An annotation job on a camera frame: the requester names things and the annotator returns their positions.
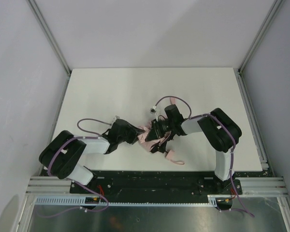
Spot aluminium side rail right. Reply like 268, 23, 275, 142
234, 69, 270, 171

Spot aluminium frame post right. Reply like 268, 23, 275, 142
238, 0, 286, 73

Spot aluminium frame post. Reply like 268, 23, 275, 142
26, 0, 72, 76
238, 0, 286, 73

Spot aluminium frame post left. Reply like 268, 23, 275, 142
26, 0, 72, 76

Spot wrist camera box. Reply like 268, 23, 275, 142
149, 105, 158, 115
112, 116, 120, 122

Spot white slotted cable duct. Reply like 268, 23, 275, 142
35, 195, 233, 207

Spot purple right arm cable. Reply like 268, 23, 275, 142
156, 96, 236, 191

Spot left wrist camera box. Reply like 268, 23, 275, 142
112, 116, 120, 122

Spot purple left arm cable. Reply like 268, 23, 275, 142
47, 117, 114, 177

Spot black mounting base plate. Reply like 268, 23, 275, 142
70, 171, 243, 201

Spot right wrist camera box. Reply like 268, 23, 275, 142
149, 105, 158, 115

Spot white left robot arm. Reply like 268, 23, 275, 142
39, 118, 145, 185

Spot pink umbrella with black lining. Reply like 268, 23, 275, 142
138, 96, 188, 165

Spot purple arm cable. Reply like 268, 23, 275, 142
156, 96, 236, 191
47, 117, 114, 177

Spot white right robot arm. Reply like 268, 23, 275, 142
139, 104, 242, 188

